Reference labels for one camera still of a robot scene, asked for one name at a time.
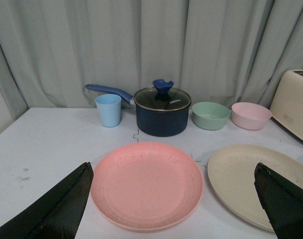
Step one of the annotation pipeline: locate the glass pot lid blue knob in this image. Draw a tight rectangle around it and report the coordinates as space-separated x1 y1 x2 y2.
134 79 192 112

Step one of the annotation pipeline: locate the light blue cup left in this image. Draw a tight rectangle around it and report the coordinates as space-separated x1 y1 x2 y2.
95 94 122 127

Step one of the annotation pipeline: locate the green bowl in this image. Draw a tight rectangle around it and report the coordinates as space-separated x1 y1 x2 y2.
191 102 231 130

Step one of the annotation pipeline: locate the pink bowl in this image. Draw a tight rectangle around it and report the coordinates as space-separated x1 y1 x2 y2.
231 102 272 130

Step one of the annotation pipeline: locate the cream toaster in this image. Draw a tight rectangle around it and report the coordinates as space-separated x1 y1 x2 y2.
270 70 303 142

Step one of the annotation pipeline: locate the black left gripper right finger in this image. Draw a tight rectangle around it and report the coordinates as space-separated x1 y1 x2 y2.
254 163 303 239

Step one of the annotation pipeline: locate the dark blue saucepan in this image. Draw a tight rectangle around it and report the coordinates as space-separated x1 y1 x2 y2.
85 84 190 137

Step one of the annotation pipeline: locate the cream plate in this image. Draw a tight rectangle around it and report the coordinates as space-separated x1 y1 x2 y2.
207 144 303 232

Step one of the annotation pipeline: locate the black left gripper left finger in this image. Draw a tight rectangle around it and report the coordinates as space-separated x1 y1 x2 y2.
0 162 94 239

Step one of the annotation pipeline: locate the pink plate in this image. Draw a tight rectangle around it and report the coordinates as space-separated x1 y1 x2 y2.
91 142 204 232

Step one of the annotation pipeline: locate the grey curtain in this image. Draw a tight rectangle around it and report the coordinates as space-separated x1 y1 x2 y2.
0 0 303 133

